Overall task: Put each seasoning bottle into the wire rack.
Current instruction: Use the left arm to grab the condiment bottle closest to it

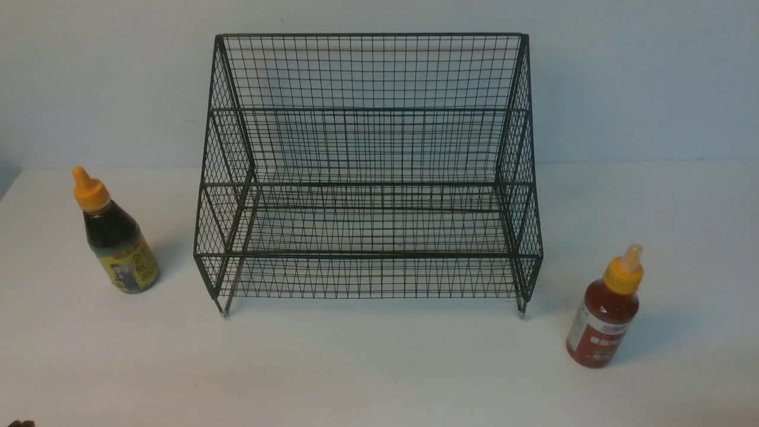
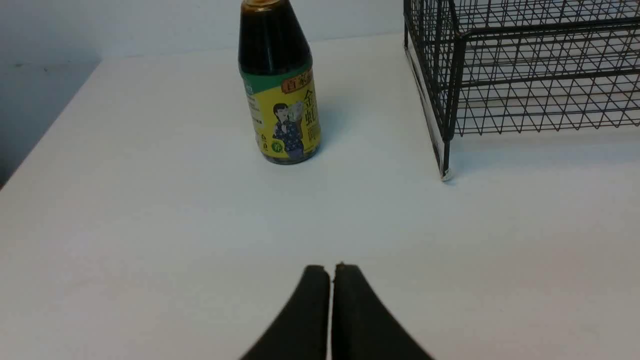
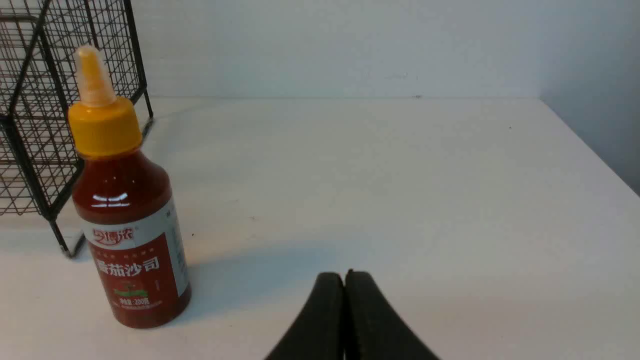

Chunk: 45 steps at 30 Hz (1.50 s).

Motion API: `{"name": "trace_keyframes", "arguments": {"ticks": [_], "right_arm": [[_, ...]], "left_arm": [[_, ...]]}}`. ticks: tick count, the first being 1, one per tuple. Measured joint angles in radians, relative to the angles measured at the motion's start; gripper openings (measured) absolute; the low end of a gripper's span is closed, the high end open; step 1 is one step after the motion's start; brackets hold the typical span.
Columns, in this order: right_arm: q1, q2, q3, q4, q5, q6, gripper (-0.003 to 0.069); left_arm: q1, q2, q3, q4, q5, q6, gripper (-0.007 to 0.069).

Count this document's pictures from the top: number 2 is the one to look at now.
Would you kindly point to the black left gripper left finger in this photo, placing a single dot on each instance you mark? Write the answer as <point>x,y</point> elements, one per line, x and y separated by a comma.
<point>300,330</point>

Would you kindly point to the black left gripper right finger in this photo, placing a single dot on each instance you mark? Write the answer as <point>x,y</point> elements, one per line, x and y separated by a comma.
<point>361,326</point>

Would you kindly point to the black wire mesh shelf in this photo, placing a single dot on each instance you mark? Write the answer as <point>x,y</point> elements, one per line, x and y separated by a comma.
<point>500,66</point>

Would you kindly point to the dark soy sauce bottle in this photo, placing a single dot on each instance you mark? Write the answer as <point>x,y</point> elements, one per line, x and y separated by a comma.
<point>276,65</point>

